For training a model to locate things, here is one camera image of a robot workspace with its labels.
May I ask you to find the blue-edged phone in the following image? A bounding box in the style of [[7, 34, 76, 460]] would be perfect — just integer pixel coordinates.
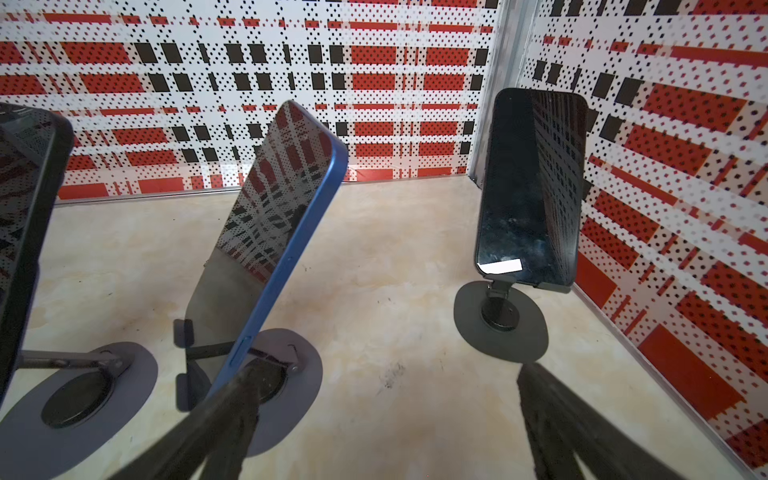
[[174, 100, 348, 411]]

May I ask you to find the grey stand of blue phone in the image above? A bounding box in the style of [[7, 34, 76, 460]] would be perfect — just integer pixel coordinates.
[[173, 319, 323, 457]]

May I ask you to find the black phone with white sticker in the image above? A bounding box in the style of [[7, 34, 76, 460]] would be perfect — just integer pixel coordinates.
[[475, 88, 588, 292]]

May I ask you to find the dark grey far-right phone stand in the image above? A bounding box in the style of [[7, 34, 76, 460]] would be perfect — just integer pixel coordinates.
[[453, 280, 549, 364]]

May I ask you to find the black phone with pink edge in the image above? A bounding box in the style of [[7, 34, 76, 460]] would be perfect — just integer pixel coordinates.
[[1, 103, 74, 395]]

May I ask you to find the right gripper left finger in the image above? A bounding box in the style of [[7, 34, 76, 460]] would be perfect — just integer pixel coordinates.
[[112, 366, 260, 479]]

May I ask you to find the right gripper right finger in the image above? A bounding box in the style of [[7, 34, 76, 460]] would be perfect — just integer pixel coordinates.
[[517, 363, 681, 479]]

